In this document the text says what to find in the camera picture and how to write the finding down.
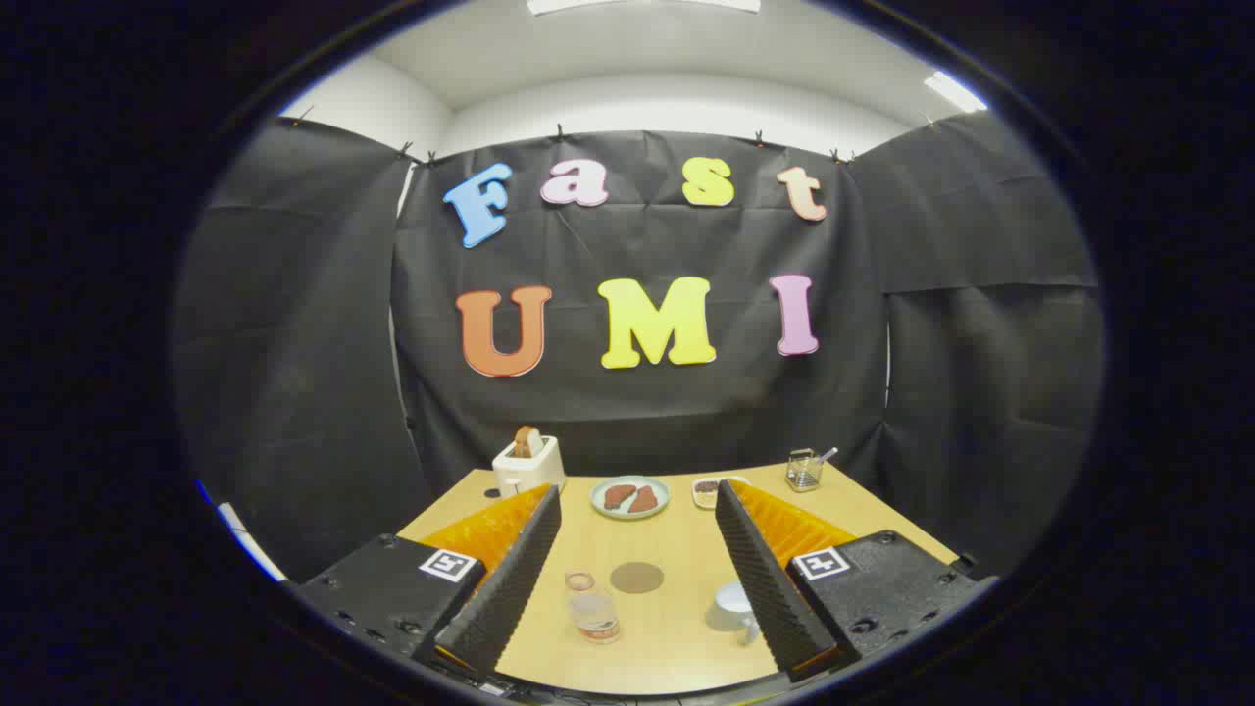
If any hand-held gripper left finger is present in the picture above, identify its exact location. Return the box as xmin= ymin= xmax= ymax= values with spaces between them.
xmin=294 ymin=482 xmax=563 ymax=678

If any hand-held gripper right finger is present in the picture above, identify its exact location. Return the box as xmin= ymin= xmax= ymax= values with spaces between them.
xmin=714 ymin=479 xmax=999 ymax=684

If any white cup with handle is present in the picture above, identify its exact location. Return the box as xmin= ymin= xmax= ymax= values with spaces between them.
xmin=705 ymin=580 xmax=762 ymax=646

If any clear plastic juice bottle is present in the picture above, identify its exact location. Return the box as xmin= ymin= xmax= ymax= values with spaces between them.
xmin=564 ymin=571 xmax=622 ymax=645

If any round brown coaster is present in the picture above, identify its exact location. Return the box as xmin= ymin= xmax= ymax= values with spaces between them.
xmin=610 ymin=561 xmax=666 ymax=595

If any white divided snack tray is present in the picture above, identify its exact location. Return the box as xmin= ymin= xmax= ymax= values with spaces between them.
xmin=691 ymin=476 xmax=751 ymax=511

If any cream toaster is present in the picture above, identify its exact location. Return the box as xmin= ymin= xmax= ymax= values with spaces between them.
xmin=492 ymin=435 xmax=567 ymax=499

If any pale green plate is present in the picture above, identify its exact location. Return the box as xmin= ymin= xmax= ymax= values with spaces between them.
xmin=590 ymin=476 xmax=671 ymax=520

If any small ceiling light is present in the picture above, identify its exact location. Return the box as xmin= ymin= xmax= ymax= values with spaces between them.
xmin=924 ymin=71 xmax=988 ymax=114

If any long ceiling light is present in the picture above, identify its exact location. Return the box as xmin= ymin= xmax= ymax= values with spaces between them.
xmin=527 ymin=0 xmax=762 ymax=15

